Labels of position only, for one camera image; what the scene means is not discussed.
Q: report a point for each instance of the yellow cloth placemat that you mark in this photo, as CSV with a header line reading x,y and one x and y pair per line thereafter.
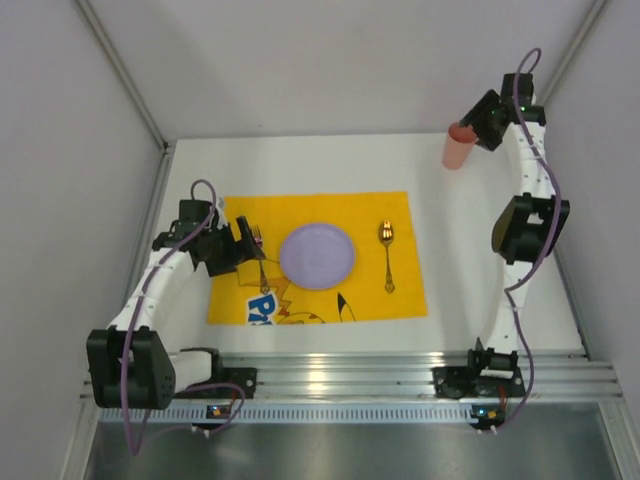
x,y
236,298

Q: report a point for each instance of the pink plastic cup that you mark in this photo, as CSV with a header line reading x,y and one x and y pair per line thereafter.
x,y
459,143

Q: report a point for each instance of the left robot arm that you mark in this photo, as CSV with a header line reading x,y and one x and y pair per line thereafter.
x,y
145,358

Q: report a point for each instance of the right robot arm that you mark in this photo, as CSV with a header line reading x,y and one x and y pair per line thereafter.
x,y
527,230

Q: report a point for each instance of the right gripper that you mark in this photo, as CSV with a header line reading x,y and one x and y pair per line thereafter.
x,y
476,122

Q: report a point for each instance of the aluminium frame post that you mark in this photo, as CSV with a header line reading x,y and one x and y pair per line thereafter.
x,y
103,39
577,41

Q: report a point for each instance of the slotted cable duct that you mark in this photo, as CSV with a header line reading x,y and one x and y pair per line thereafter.
x,y
318,413

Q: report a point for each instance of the purple plastic plate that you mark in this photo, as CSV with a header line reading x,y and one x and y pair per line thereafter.
x,y
317,256

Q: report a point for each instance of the gold metal spoon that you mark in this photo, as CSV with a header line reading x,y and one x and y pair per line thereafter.
x,y
386,237

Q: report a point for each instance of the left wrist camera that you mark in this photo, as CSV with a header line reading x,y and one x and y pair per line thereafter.
x,y
219,220

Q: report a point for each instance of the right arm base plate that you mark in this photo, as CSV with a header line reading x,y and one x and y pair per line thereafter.
x,y
458,382

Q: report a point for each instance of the aluminium mounting rail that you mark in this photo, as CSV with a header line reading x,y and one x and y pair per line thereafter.
x,y
557,377

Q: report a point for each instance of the left aluminium frame post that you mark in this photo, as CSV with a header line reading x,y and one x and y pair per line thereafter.
x,y
103,39

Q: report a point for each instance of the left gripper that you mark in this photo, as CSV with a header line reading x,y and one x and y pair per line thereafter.
x,y
243,239

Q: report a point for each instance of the purple metal fork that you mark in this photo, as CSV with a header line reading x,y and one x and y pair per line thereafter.
x,y
264,286

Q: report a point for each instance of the right aluminium frame post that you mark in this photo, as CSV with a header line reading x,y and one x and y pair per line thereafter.
x,y
577,41

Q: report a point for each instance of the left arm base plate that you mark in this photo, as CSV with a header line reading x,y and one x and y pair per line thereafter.
x,y
234,383

